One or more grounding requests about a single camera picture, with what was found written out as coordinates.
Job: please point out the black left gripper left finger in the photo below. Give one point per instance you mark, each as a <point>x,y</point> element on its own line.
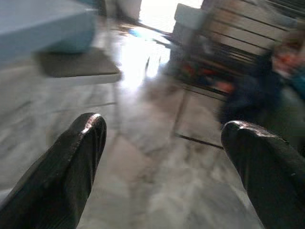
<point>54,181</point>

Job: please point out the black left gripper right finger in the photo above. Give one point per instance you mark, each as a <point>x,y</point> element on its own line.
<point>274,181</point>

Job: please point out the navy blue garment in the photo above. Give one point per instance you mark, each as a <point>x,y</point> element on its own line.
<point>250,95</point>

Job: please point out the black metal drying rack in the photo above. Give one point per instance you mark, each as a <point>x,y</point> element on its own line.
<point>182,114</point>

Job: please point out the grey folding chair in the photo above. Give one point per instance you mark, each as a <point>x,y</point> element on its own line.
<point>78,64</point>

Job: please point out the red clothes heap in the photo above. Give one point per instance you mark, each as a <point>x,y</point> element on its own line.
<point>283,60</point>

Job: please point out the white plastic stool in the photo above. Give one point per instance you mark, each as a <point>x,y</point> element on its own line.
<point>188,16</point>

